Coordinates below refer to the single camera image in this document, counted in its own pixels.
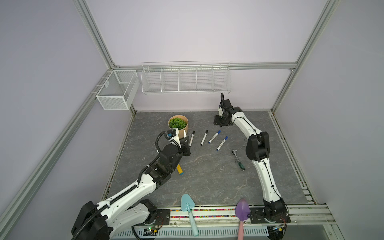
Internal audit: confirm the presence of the green artificial plant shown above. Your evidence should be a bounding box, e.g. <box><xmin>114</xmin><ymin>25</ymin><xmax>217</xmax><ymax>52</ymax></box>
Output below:
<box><xmin>169</xmin><ymin>118</ymin><xmax>188</xmax><ymax>130</ymax></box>

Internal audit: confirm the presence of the purple garden trowel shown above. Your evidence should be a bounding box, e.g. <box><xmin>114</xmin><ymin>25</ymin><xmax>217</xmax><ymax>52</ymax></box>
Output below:
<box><xmin>235</xmin><ymin>198</ymin><xmax>250</xmax><ymax>240</ymax></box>

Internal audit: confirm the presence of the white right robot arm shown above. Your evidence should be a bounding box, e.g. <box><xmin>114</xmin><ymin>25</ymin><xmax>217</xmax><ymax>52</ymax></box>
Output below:
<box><xmin>214</xmin><ymin>94</ymin><xmax>289</xmax><ymax>224</ymax></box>

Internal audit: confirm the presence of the beige faceted plant pot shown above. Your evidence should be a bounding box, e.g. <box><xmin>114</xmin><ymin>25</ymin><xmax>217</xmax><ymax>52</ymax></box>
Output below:
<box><xmin>168</xmin><ymin>115</ymin><xmax>189</xmax><ymax>139</ymax></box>

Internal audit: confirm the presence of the white marker black tip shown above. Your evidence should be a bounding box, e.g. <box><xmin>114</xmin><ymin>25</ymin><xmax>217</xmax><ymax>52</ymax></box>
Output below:
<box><xmin>216</xmin><ymin>136</ymin><xmax>228</xmax><ymax>151</ymax></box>

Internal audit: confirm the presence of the teal garden trowel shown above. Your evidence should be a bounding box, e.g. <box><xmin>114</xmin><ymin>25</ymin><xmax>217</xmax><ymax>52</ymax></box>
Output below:
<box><xmin>181</xmin><ymin>194</ymin><xmax>199</xmax><ymax>237</ymax></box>

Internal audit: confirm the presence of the white marker blue end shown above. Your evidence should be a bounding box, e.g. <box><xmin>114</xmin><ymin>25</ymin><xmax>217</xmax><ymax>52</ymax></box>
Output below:
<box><xmin>208</xmin><ymin>130</ymin><xmax>221</xmax><ymax>144</ymax></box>

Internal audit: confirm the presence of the teal fork yellow handle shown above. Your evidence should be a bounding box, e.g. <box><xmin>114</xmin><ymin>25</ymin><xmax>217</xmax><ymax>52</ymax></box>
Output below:
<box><xmin>177</xmin><ymin>165</ymin><xmax>184</xmax><ymax>175</ymax></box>

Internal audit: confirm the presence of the white wire wall shelf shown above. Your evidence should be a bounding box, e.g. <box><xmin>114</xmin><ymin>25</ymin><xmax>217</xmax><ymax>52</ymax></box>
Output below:
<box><xmin>141</xmin><ymin>61</ymin><xmax>232</xmax><ymax>94</ymax></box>

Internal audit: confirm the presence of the white mesh wall basket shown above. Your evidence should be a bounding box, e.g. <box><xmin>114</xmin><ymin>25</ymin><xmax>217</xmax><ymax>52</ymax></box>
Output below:
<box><xmin>96</xmin><ymin>70</ymin><xmax>140</xmax><ymax>111</ymax></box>

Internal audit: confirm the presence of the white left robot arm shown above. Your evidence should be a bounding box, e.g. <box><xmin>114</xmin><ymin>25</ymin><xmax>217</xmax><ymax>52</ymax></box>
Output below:
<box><xmin>71</xmin><ymin>129</ymin><xmax>191</xmax><ymax>240</ymax></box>

